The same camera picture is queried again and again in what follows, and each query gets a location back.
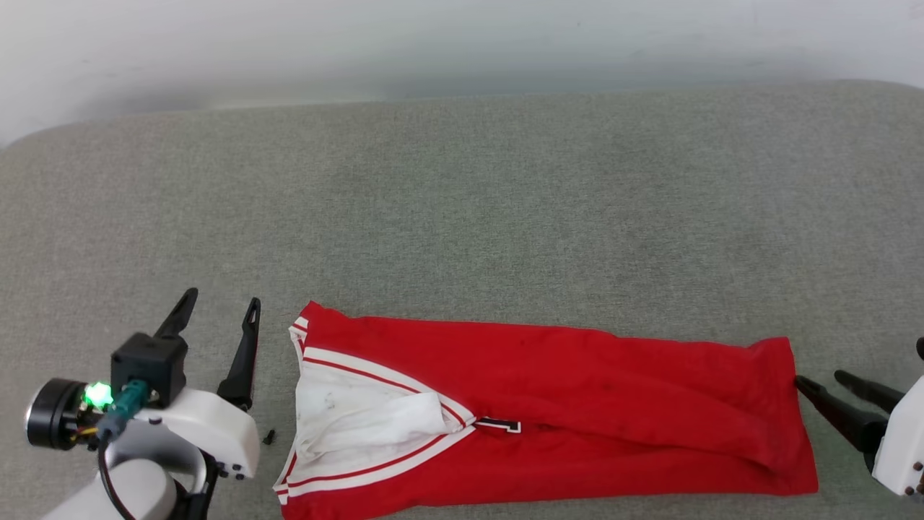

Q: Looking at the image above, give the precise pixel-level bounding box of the teal camera cable connector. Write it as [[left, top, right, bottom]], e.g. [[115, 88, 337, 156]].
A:
[[97, 381, 150, 441]]

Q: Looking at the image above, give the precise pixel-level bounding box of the thin black cable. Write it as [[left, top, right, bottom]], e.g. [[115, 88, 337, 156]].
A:
[[97, 433, 139, 520]]

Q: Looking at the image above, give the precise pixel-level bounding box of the red white basketball jersey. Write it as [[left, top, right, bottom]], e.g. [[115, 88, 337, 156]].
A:
[[273, 300, 819, 520]]

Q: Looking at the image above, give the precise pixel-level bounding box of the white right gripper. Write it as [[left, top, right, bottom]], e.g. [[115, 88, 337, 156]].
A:
[[794, 370, 924, 499]]

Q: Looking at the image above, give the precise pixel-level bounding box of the grey fabric sofa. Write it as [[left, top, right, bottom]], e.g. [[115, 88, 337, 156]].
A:
[[0, 79, 924, 520]]

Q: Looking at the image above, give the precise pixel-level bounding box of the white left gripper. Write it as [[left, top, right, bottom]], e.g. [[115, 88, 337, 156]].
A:
[[25, 287, 262, 480]]

